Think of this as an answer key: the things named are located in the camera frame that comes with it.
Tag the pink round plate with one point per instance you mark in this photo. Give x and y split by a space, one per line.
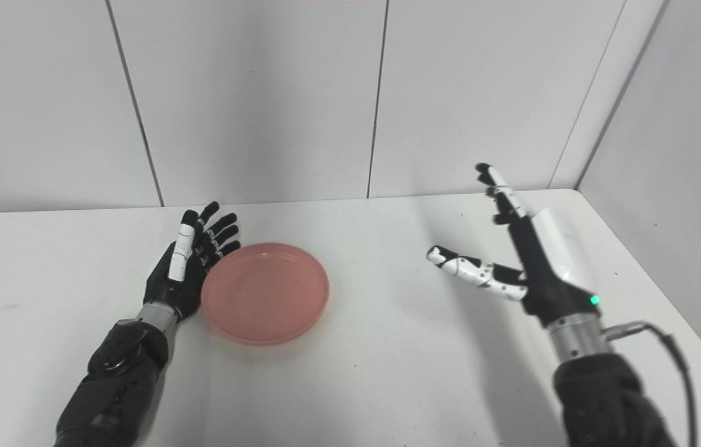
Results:
266 292

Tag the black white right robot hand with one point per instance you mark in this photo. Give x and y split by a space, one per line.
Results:
542 279

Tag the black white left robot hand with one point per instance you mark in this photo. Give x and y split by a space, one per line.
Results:
167 288

